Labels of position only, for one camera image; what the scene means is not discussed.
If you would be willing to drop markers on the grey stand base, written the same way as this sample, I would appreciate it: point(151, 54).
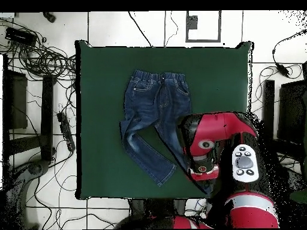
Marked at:
point(36, 167)

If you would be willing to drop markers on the black electronics box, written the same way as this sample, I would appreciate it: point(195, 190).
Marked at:
point(20, 36)

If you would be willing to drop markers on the small dark square box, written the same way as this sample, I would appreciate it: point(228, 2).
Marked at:
point(192, 22)

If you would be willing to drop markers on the grey square frame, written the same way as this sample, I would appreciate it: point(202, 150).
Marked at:
point(203, 40)

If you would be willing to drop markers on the dark green tablecloth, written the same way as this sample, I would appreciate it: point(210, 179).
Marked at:
point(96, 71)

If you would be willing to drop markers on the black power strip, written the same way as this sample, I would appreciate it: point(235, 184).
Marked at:
point(66, 130)

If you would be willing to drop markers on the black metal stand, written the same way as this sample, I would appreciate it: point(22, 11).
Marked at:
point(268, 100)
point(47, 107)

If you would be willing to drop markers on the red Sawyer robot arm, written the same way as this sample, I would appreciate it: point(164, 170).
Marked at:
point(223, 124)

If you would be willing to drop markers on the blue denim jeans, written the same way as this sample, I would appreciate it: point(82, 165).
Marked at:
point(153, 100)

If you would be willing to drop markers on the person's shoe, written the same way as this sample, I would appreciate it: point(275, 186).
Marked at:
point(49, 17)

